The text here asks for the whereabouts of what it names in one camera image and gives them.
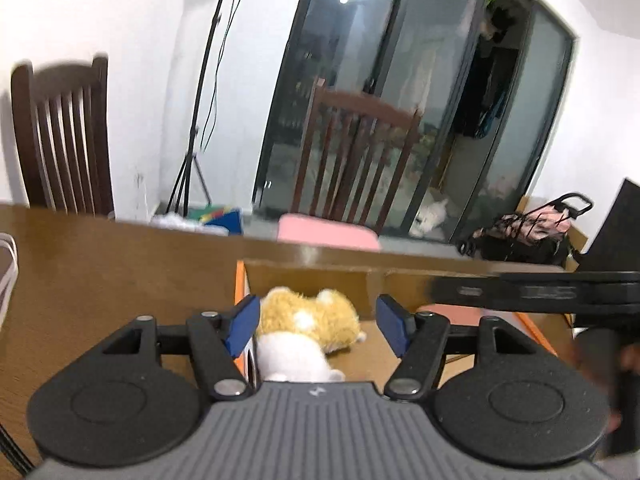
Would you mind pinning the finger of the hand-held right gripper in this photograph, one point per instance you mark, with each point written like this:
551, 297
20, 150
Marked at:
460, 290

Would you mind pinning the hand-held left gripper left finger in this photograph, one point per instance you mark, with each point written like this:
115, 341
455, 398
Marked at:
244, 326

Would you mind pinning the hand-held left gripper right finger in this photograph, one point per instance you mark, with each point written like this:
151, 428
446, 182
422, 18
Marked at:
393, 328

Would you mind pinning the yellow white plush toy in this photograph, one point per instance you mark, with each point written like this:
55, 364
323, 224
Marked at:
306, 319

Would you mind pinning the orange white cardboard box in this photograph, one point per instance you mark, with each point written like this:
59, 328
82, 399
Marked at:
310, 276

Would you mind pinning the pink black stroller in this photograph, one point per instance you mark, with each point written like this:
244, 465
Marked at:
530, 232

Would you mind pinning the white fluffy pet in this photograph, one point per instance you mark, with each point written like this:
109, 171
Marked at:
431, 216

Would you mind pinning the colourful toy box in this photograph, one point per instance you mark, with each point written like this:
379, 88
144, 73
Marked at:
222, 219

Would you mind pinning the pink seat cushion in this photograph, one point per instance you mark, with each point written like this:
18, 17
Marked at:
325, 232

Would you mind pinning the white plastic bag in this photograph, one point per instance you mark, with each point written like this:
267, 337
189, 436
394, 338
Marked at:
170, 221

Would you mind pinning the brown wooden cushioned chair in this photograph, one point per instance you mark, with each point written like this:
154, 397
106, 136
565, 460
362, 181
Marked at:
352, 160

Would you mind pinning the hanging dark clothes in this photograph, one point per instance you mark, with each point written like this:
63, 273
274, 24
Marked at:
487, 90

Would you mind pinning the black tripod stand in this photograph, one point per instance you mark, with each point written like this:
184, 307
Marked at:
200, 95

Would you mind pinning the dark wooden slat chair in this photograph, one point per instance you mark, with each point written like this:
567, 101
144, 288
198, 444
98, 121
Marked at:
65, 135

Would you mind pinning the sliding glass door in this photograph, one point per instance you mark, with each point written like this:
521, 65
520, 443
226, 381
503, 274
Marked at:
350, 35

